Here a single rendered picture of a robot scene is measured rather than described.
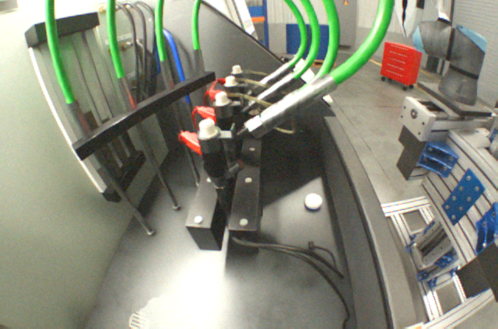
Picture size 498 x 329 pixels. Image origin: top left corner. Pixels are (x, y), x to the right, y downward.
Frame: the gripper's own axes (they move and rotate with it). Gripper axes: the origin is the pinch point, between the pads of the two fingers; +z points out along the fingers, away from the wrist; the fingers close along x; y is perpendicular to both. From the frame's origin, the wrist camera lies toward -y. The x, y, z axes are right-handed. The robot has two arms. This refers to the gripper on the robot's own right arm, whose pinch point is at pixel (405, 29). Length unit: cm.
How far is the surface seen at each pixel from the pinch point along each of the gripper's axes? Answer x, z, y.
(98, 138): -11.6, 11.9, -47.1
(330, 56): -4.5, 4.9, -14.1
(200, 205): -13.2, 23.2, -32.5
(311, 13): 3.4, -0.6, -15.0
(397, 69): 327, 84, 239
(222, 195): -12.8, 21.1, -28.7
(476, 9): 409, -113, 569
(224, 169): -12.6, 16.2, -27.7
